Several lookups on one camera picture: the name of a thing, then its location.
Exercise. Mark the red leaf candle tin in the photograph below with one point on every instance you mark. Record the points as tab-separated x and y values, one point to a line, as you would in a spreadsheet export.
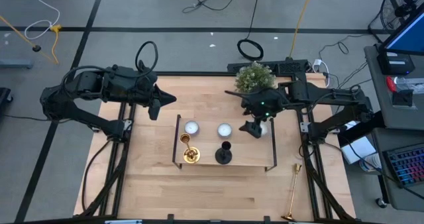
264	129

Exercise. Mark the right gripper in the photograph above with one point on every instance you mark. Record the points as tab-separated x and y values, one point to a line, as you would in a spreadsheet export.
261	108

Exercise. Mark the black caster base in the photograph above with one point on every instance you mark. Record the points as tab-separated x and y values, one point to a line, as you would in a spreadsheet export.
4	96

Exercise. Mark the black frame clamp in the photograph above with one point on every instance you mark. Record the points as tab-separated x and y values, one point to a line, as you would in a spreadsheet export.
265	219
170	217

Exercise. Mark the silver bracket strip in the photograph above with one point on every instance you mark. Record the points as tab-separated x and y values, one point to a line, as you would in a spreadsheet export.
122	222

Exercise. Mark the clear plastic bag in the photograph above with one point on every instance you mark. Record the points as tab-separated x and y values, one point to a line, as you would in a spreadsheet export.
410	85

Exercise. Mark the grey desk foot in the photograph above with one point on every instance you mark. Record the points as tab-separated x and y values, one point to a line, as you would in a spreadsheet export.
16	64

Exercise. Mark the black candlestick holder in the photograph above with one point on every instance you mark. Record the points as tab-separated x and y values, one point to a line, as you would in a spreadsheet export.
223	157

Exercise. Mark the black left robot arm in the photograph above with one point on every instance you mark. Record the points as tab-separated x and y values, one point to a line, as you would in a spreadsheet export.
79	81

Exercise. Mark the wooden riser shelf black legs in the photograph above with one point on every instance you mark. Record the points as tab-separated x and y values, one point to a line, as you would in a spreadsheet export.
245	147

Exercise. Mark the blue floral candle tin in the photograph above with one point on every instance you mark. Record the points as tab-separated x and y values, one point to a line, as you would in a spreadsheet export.
224	130

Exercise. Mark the computer monitor blue screen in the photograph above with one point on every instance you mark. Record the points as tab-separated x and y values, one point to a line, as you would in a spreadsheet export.
410	35

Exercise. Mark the grey side cart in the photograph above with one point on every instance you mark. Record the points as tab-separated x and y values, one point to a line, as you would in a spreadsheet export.
397	118

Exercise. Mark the black floor fan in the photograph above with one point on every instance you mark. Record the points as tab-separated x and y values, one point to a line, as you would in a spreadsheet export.
387	18

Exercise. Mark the black perforated box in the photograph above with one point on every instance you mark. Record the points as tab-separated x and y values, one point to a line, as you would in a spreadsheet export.
291	66

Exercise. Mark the black desk holder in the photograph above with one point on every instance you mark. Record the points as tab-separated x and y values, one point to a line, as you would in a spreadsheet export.
402	98

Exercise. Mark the gold candlestick holder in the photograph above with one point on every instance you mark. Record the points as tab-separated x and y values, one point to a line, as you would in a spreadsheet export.
191	155
293	192

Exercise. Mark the potted green artificial plant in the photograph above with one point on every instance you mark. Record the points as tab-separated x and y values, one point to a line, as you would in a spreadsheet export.
253	78

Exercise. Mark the purple patterned candle tin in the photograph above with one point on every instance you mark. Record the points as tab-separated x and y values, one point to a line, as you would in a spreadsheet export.
191	128

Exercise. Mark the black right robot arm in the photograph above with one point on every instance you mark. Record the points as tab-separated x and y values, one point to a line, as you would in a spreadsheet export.
331	98

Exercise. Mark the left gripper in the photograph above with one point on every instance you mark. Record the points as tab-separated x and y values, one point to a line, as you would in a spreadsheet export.
142	88

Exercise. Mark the silver hinge plate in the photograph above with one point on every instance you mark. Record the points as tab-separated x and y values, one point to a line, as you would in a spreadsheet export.
304	127

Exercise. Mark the small black printer box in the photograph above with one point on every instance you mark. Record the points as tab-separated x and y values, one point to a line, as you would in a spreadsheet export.
395	63

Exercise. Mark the dark grey desk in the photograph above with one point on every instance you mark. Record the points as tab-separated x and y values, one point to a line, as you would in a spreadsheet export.
404	136

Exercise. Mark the white flat box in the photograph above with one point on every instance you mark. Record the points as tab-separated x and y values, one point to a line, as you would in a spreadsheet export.
359	149

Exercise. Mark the white power adapter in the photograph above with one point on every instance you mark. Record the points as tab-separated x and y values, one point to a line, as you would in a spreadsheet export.
318	64

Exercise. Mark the RGB backlit keyboard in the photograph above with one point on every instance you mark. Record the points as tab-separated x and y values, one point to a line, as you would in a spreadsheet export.
409	166

